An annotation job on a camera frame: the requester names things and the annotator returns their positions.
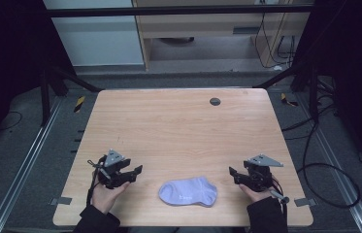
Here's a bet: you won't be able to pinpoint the thin black floor cable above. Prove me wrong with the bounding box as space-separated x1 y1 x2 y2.
1 111 24 131

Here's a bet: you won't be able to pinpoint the dark curtain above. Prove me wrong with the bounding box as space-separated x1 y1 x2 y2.
293 0 362 179
0 0 79 163

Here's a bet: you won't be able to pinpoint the black horizontal frame bar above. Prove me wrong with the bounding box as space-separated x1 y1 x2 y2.
47 4 314 18

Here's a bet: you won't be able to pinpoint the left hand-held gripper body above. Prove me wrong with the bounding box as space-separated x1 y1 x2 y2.
98 149 131 190

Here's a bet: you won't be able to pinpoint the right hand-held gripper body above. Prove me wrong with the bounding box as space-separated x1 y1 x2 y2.
243 153 284 192

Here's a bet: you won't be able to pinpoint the light wooden desk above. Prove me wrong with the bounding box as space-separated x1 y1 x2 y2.
132 0 311 71

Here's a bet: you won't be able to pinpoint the person's left hand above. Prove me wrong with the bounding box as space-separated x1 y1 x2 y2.
90 180 131 216

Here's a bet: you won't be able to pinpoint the black hanging desk cables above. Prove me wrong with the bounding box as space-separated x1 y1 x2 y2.
253 12 297 70

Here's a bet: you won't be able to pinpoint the black floor cables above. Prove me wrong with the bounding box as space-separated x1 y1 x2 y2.
280 77 340 159

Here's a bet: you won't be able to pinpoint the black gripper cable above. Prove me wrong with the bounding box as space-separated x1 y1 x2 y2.
271 162 361 227
85 155 108 208

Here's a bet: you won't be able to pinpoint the person's right hand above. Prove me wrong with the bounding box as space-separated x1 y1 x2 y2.
239 183 278 204

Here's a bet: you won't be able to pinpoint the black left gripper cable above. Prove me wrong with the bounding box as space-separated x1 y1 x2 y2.
85 155 108 208

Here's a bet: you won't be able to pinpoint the black metal stand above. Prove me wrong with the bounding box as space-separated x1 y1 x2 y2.
38 63 104 128
253 62 321 123

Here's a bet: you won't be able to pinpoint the grey cable plug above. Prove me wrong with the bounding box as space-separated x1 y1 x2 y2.
269 188 290 205

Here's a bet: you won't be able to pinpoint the aluminium floor rail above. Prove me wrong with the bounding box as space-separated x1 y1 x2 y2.
0 96 66 233
298 92 362 233

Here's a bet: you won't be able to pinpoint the white cabinet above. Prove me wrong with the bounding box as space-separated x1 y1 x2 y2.
43 0 146 68

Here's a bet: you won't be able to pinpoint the yellow black striped tape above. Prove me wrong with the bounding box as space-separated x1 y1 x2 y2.
73 95 86 114
280 92 299 108

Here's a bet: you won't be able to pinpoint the grey table bracket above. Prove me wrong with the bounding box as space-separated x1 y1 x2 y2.
49 196 73 207
293 197 317 208

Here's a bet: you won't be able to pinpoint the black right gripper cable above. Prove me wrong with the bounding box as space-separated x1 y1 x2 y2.
271 162 361 227

